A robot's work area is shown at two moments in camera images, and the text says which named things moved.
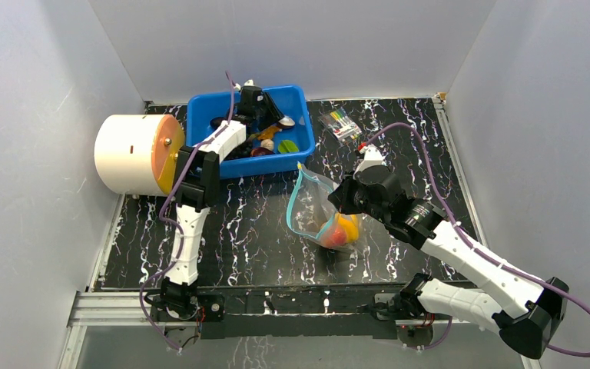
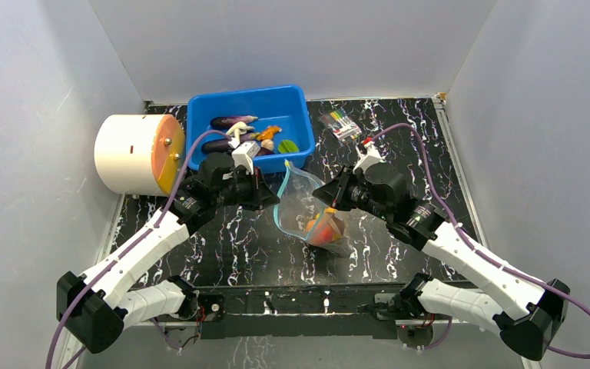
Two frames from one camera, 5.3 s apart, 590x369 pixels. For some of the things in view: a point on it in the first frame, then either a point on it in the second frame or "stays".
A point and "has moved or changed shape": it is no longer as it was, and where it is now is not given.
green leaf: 287,146 stays
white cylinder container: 136,154 stays
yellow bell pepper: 350,224 to 328,211
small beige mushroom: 268,144 stays
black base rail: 301,311 stays
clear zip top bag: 310,212 has moved or changed shape
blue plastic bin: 294,145 stays
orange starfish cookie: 268,133 stays
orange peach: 337,237 to 319,231
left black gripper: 273,114 to 262,197
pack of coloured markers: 339,122 stays
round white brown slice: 287,122 to 337,225
